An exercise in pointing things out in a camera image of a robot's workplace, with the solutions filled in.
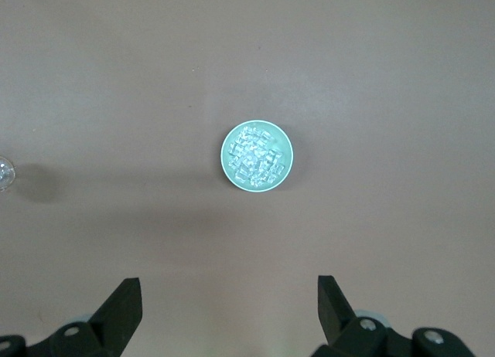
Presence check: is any pale green round bowl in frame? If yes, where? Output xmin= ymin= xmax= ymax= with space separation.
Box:
xmin=220 ymin=120 xmax=294 ymax=193

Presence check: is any pile of clear ice cubes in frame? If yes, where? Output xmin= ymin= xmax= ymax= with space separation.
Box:
xmin=227 ymin=125 xmax=286 ymax=188

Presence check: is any clear stemmed wine glass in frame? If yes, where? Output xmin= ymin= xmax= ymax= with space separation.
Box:
xmin=0 ymin=156 xmax=17 ymax=192

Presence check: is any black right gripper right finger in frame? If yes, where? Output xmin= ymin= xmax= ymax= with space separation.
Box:
xmin=312 ymin=274 xmax=391 ymax=357

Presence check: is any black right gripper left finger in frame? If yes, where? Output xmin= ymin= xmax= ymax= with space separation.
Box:
xmin=48 ymin=277 xmax=144 ymax=357

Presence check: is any brown table cover sheet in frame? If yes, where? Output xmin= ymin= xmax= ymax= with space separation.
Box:
xmin=0 ymin=0 xmax=495 ymax=357

